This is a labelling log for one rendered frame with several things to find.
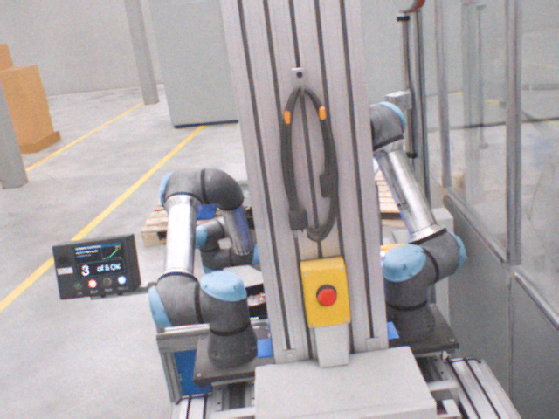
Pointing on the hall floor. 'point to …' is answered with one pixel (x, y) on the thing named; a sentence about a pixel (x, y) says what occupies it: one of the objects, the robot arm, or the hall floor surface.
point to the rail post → (170, 376)
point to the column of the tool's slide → (417, 98)
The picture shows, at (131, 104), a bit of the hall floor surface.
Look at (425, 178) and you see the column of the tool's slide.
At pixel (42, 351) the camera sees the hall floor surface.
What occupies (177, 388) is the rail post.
